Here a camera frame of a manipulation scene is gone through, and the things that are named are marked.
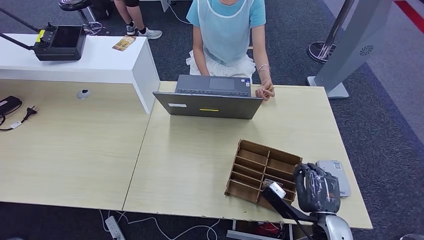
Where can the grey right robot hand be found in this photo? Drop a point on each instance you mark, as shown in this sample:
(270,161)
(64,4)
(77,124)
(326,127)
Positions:
(318,190)

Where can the person's left hand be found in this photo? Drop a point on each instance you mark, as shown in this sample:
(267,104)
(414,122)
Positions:
(267,95)

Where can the wooden compartment organiser box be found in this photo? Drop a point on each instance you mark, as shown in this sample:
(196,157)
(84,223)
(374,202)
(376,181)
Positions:
(251,165)

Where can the person's left forearm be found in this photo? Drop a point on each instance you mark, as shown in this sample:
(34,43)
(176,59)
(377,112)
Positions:
(261,56)

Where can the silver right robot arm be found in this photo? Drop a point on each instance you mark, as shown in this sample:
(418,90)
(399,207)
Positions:
(334,228)

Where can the person's right forearm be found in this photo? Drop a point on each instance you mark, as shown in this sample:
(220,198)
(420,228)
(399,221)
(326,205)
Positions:
(199,63)

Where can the white card reader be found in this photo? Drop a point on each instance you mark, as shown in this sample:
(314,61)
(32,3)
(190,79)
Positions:
(331,166)

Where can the person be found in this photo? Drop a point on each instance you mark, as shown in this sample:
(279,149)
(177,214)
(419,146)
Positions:
(225,33)
(132,16)

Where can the gold printed card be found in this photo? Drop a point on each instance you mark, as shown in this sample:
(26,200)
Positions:
(124,43)

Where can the grey laptop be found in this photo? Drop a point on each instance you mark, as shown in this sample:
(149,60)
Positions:
(212,106)

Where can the red object under desk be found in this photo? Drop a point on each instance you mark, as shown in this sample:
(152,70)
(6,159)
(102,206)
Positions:
(268,229)

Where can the chrome stanchion pole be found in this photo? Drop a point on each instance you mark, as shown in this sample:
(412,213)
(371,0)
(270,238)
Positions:
(318,53)

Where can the grey metal bar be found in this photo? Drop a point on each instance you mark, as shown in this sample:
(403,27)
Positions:
(245,236)

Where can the grey kiosk stand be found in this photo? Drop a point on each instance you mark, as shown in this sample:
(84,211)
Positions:
(357,39)

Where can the white raised counter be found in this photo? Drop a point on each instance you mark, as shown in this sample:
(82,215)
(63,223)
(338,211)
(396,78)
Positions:
(99,63)

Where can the grey round desk grommet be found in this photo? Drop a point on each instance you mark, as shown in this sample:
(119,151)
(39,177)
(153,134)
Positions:
(83,94)

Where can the black bag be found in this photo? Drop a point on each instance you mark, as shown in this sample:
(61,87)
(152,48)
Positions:
(101,8)

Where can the white power strip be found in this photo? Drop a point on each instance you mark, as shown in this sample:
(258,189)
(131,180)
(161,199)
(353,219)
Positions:
(114,228)

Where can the black joystick remote controller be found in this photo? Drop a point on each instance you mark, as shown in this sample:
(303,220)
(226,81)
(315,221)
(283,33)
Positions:
(63,47)

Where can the black stool with chrome base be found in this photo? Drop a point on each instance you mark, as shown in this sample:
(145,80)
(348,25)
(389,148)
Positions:
(73,4)

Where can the black controller antenna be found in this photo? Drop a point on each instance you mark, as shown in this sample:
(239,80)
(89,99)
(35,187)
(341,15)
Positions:
(20,20)
(16,41)

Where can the black power adapter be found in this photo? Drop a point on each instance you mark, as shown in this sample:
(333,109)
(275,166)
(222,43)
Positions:
(8,105)

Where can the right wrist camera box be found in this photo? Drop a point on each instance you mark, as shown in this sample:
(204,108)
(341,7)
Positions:
(281,207)

